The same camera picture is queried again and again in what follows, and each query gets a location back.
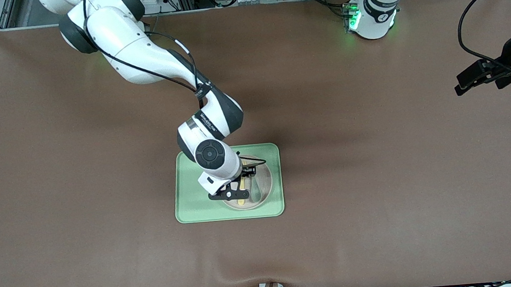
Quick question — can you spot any yellow plastic fork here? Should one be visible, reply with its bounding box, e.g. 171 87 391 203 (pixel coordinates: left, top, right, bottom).
235 176 249 206

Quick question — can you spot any beige round plate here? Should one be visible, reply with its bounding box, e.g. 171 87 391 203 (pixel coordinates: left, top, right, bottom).
217 152 275 212

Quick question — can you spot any grey-green plastic spoon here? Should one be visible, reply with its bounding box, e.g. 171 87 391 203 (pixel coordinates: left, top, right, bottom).
247 176 264 204

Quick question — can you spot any light green rectangular tray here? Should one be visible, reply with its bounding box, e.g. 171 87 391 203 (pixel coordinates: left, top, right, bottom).
170 142 286 225

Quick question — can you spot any brown table cover mat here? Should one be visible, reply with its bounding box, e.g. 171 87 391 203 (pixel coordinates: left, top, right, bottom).
0 0 511 287

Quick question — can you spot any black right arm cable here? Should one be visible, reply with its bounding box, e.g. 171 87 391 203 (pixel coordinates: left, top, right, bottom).
82 0 268 181

